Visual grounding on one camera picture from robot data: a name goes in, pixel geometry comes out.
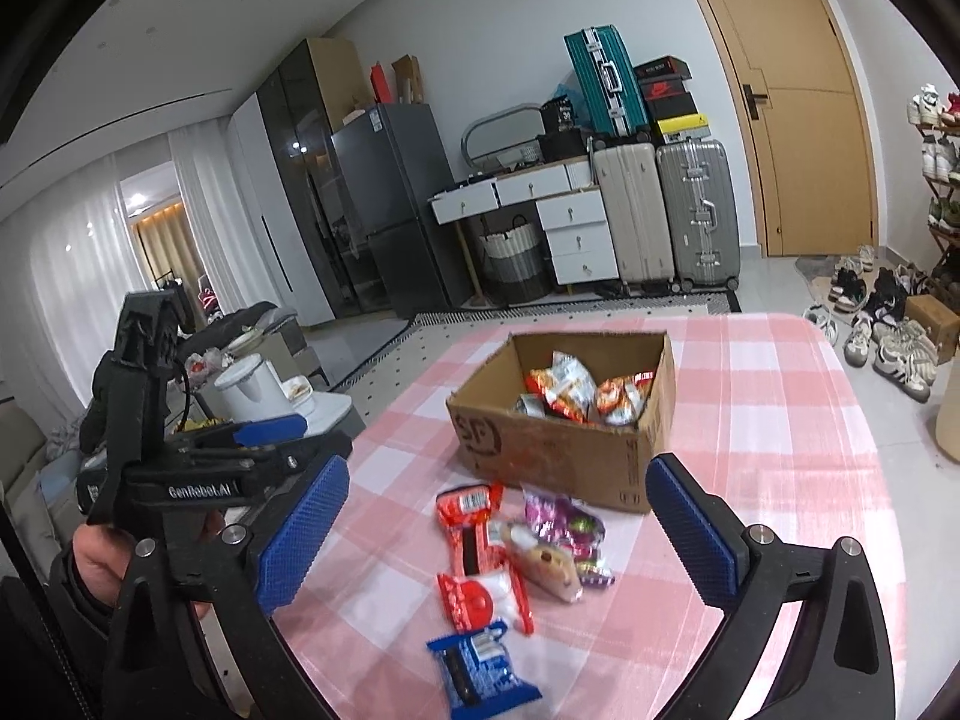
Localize pink checkered tablecloth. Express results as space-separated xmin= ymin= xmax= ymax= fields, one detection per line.
xmin=266 ymin=313 xmax=908 ymax=720

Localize grey door mat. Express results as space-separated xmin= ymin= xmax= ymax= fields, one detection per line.
xmin=795 ymin=251 xmax=886 ymax=308

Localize white curtain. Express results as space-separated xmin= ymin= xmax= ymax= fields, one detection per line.
xmin=0 ymin=127 xmax=248 ymax=421

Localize black bag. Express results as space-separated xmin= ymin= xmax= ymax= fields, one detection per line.
xmin=534 ymin=129 xmax=593 ymax=162

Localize beige suitcase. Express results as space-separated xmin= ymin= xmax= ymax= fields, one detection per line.
xmin=592 ymin=141 xmax=676 ymax=297

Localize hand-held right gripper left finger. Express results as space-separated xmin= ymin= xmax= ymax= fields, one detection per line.
xmin=101 ymin=454 xmax=353 ymax=720

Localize woven laundry basket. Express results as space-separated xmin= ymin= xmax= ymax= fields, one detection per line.
xmin=480 ymin=214 xmax=554 ymax=306

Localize wooden door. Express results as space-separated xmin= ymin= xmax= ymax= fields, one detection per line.
xmin=667 ymin=0 xmax=880 ymax=257

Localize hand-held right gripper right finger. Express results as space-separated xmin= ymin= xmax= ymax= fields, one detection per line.
xmin=645 ymin=454 xmax=897 ymax=720

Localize teal suitcase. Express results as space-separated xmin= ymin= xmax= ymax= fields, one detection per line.
xmin=564 ymin=25 xmax=652 ymax=143

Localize dark glass cabinet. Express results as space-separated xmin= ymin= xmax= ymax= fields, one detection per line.
xmin=229 ymin=37 xmax=391 ymax=327

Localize purple candy bag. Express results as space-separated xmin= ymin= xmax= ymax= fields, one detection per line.
xmin=521 ymin=486 xmax=616 ymax=590

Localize flat brown cardboard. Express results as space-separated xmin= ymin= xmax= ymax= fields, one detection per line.
xmin=390 ymin=54 xmax=425 ymax=106

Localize pile of shoes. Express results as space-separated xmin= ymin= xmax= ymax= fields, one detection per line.
xmin=802 ymin=244 xmax=942 ymax=402

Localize small brown cardboard box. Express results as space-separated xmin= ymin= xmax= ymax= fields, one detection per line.
xmin=904 ymin=294 xmax=960 ymax=365

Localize silver suitcase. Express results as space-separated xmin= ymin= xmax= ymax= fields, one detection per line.
xmin=656 ymin=136 xmax=742 ymax=293

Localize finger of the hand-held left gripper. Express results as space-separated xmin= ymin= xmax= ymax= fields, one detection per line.
xmin=186 ymin=435 xmax=355 ymax=502
xmin=175 ymin=411 xmax=310 ymax=452

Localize white drawer unit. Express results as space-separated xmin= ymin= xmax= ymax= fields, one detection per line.
xmin=536 ymin=187 xmax=622 ymax=287

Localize cream waste bin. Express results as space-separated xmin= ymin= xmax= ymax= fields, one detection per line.
xmin=934 ymin=386 xmax=960 ymax=473

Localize black carton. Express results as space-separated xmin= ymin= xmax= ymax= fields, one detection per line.
xmin=540 ymin=99 xmax=582 ymax=132

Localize red white snack packet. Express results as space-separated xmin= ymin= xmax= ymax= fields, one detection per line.
xmin=436 ymin=568 xmax=535 ymax=635

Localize blue cookie packet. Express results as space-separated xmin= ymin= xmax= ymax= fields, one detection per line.
xmin=426 ymin=621 xmax=542 ymax=720

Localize clear cake packet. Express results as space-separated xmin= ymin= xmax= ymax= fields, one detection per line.
xmin=499 ymin=521 xmax=586 ymax=605

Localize arched mirror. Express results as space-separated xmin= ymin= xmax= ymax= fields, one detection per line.
xmin=461 ymin=103 xmax=548 ymax=166

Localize person's left forearm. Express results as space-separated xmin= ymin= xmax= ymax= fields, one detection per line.
xmin=0 ymin=540 xmax=125 ymax=720

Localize black orange shoe box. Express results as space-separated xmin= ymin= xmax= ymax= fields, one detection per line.
xmin=634 ymin=55 xmax=689 ymax=82

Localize white kettle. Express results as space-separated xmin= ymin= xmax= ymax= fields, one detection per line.
xmin=212 ymin=352 xmax=297 ymax=425

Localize grey refrigerator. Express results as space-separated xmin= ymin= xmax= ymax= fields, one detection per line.
xmin=330 ymin=103 xmax=475 ymax=320

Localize rows of sneakers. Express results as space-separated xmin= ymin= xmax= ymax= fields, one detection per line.
xmin=907 ymin=82 xmax=960 ymax=278

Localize beige sofa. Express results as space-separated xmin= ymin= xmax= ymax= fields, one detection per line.
xmin=0 ymin=405 xmax=83 ymax=563

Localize white dressing table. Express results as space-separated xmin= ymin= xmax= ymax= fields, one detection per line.
xmin=429 ymin=161 xmax=601 ymax=308

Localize person's left hand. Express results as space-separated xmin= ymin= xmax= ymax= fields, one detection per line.
xmin=70 ymin=508 xmax=226 ymax=612

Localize red black-edged snack packet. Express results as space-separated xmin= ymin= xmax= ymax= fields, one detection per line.
xmin=436 ymin=481 xmax=511 ymax=578

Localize white bowl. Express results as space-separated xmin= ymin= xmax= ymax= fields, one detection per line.
xmin=281 ymin=375 xmax=316 ymax=417

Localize wooden shoe rack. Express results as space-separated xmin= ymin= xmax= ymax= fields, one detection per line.
xmin=911 ymin=82 xmax=960 ymax=293

